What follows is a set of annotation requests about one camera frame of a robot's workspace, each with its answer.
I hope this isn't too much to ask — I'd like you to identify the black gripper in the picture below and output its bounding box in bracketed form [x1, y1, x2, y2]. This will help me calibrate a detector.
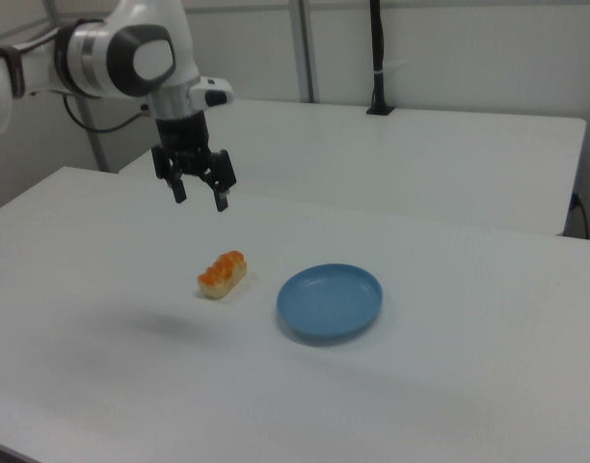
[150, 113, 239, 214]

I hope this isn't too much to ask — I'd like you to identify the bread with orange topping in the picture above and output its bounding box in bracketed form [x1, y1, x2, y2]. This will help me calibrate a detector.
[197, 250, 251, 301]

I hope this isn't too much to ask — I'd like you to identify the blue round plate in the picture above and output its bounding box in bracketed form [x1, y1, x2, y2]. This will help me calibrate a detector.
[276, 263, 385, 348]

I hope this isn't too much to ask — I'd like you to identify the white side table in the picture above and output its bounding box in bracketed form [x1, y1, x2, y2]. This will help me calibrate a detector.
[118, 98, 588, 237]

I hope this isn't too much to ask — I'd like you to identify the black camera pole with base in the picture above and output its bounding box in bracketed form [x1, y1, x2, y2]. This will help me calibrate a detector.
[365, 0, 397, 118]

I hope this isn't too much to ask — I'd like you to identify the black cable with blue plug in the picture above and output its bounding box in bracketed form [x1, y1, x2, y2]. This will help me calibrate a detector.
[571, 191, 590, 238]

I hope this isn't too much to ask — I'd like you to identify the grey metal partition post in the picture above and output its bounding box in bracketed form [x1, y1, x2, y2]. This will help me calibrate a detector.
[288, 0, 321, 103]
[79, 95, 109, 174]

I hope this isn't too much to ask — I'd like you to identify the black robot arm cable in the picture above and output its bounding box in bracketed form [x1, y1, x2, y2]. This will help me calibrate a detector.
[62, 94, 154, 135]

